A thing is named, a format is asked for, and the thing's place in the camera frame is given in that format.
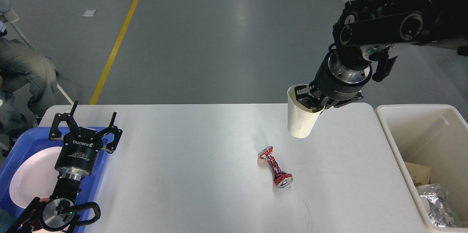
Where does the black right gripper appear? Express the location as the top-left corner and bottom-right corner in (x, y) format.
(294, 51), (372, 113)

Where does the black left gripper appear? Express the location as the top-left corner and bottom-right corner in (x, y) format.
(48, 100), (122, 178)

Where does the white paper cup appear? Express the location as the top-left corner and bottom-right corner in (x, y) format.
(287, 84), (324, 138)

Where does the pink plate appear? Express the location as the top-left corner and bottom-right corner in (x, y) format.
(10, 146), (62, 208)

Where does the crushed red soda can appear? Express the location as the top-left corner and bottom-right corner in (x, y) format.
(258, 146), (294, 189)

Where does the pink ribbed mug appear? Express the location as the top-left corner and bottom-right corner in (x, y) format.
(23, 197), (50, 233)

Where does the grey green mug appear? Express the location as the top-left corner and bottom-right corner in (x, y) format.
(0, 208), (16, 233)

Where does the brown paper sheet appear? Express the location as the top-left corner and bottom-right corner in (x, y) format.
(404, 162), (432, 187)

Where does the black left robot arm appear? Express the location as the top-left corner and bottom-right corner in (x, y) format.
(7, 101), (122, 233)

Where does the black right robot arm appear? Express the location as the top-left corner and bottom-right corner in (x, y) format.
(289, 0), (467, 113)

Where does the blue plastic tray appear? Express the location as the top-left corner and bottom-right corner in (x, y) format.
(0, 127), (108, 218)

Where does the beige plastic bin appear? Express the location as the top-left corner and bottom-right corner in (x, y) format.
(375, 104), (468, 233)

